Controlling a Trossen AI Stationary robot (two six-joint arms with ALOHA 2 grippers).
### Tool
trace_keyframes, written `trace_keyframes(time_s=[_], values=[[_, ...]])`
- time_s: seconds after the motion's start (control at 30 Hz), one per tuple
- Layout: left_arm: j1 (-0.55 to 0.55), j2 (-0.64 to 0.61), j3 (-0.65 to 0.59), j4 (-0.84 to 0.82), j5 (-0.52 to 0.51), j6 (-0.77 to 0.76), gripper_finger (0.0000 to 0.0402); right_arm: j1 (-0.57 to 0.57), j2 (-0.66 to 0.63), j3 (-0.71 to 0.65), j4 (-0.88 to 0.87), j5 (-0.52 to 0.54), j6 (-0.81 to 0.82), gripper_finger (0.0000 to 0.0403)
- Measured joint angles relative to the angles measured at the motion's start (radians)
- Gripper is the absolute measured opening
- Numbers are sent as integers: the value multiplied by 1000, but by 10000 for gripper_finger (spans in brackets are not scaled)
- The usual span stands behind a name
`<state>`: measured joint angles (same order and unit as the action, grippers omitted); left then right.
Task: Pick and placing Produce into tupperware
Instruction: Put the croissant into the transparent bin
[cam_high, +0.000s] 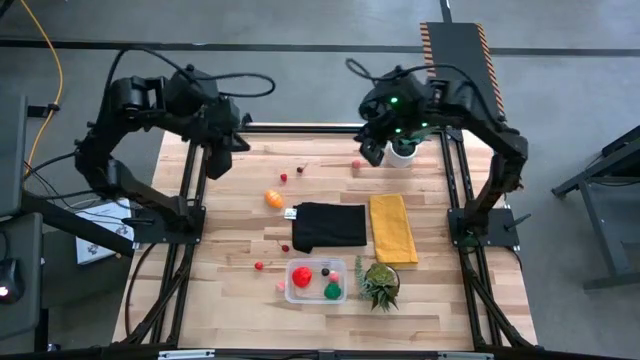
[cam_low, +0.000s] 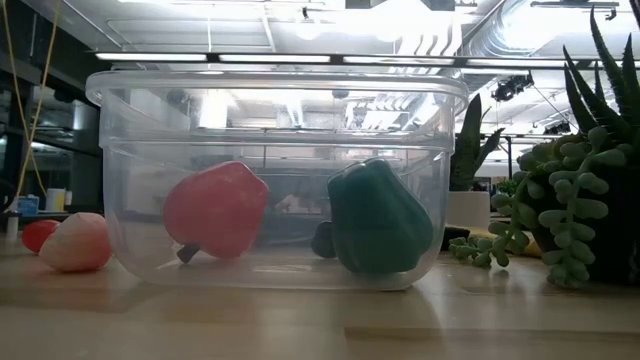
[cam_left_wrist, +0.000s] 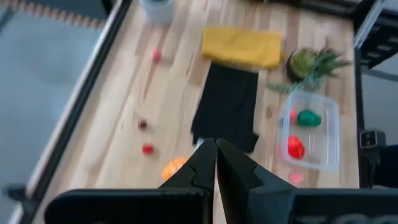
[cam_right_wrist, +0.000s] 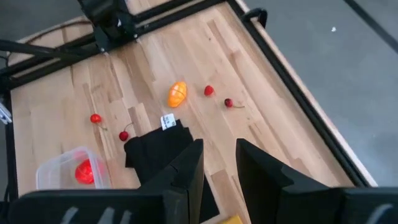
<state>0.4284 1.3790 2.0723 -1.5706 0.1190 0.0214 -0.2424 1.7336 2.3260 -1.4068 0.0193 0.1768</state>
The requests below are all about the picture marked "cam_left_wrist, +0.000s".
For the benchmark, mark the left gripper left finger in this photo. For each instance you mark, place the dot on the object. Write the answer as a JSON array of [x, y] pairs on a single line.
[[202, 171]]

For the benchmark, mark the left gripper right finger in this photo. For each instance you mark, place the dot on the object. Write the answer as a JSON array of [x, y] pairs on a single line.
[[242, 186]]

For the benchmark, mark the orange pumpkin toy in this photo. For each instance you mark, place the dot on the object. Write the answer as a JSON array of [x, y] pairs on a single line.
[[172, 169]]

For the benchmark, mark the pink toy peach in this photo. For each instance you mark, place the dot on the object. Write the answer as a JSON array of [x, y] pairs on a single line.
[[296, 178]]

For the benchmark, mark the small red cherry toy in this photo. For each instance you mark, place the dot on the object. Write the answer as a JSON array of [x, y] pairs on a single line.
[[148, 149]]

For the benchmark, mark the red bell pepper toy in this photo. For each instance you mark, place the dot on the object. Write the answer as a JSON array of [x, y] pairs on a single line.
[[296, 147]]

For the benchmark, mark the dark red cherry toy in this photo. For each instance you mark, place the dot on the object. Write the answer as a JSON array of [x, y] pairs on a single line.
[[142, 124]]

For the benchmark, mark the small pink fruit toy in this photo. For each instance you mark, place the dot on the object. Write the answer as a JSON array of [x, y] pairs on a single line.
[[293, 116], [156, 55]]

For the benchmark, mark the clear plastic container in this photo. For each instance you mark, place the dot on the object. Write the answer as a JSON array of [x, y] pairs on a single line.
[[323, 146]]

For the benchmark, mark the green bell pepper toy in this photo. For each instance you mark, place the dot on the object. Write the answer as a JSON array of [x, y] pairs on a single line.
[[308, 118]]

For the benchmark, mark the black folded cloth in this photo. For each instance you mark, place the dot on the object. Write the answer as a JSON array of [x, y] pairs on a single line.
[[227, 105]]

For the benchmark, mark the yellow folded cloth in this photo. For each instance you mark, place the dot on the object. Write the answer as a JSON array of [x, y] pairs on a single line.
[[242, 46]]

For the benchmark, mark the potted green succulent plant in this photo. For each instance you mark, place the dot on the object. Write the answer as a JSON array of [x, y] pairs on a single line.
[[308, 63]]

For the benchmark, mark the snake plant in white pot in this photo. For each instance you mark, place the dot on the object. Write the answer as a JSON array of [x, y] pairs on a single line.
[[157, 11]]

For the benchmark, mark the black clamp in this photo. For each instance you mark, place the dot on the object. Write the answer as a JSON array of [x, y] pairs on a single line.
[[17, 194]]

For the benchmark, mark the silver aluminium bar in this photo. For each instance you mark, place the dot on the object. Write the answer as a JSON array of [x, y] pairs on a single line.
[[368, 21]]

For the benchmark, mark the black table-level camera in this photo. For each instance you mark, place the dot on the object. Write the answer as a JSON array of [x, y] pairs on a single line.
[[372, 139]]

